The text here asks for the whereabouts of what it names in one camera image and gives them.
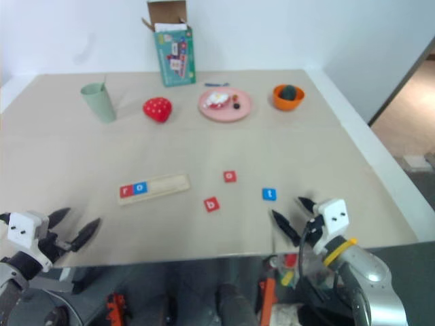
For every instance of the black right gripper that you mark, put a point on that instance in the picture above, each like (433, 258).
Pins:
(314, 231)

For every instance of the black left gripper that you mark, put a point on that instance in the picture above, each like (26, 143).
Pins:
(51, 241)

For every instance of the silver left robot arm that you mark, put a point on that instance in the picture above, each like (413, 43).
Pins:
(10, 271)

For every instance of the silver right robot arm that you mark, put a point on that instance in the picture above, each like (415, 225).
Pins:
(374, 275)

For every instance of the blue letter tile t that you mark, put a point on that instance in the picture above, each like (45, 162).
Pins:
(269, 194)

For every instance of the red letter tile r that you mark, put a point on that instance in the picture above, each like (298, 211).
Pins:
(126, 191)

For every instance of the red letter tile o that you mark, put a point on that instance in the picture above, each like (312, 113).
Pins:
(230, 176)

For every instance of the blue letter tile o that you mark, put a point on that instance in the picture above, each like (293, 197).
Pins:
(139, 189)

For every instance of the red letter tile b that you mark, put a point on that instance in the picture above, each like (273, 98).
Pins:
(212, 205)

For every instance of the wooden letter tray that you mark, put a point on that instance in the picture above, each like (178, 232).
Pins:
(166, 185)

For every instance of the small red object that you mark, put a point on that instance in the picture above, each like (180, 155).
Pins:
(290, 260)

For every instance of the small yellow object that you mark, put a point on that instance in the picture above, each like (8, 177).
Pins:
(287, 277)

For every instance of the orange and black tool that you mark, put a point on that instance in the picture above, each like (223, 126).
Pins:
(117, 309)

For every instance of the beige table cloth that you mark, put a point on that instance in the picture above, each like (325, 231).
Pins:
(210, 146)

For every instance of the orange bowl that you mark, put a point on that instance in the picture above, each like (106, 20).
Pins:
(287, 103)

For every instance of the dark green toy avocado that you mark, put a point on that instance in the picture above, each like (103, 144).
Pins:
(289, 92)

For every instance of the pale green cup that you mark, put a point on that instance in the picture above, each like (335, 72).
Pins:
(100, 105)

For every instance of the small black toy food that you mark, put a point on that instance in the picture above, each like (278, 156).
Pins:
(236, 106)

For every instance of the pink plate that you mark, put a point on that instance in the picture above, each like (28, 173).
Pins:
(224, 113)

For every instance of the white box on floor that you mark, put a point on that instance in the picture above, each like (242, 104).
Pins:
(415, 161)

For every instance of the small red toy food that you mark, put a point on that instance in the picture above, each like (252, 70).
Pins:
(235, 98)

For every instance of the white and yellow toy cake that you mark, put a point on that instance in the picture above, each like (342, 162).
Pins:
(217, 99)

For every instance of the red strawberry toy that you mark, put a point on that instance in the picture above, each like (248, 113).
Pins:
(157, 109)

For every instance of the blue pen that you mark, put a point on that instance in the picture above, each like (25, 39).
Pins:
(216, 84)

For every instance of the teal cardboard toy box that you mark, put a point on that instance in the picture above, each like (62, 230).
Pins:
(176, 57)

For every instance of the white papers in box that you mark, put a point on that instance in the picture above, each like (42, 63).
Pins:
(170, 26)

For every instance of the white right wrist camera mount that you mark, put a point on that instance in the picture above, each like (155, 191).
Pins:
(334, 217)

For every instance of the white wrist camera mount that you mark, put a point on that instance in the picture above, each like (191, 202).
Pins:
(334, 217)
(21, 228)

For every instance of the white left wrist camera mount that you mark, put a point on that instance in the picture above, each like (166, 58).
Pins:
(21, 228)

